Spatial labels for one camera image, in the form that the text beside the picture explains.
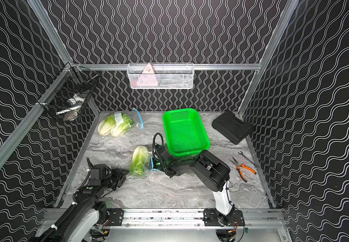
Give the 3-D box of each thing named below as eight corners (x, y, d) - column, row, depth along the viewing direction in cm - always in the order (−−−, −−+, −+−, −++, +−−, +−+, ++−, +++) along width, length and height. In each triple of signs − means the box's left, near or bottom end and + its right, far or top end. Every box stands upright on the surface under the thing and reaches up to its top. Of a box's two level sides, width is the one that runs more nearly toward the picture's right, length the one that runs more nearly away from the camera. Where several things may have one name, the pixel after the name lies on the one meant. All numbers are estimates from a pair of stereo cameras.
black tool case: (234, 146, 103) (237, 141, 98) (210, 126, 114) (212, 121, 109) (251, 132, 110) (254, 127, 106) (227, 115, 121) (229, 110, 117)
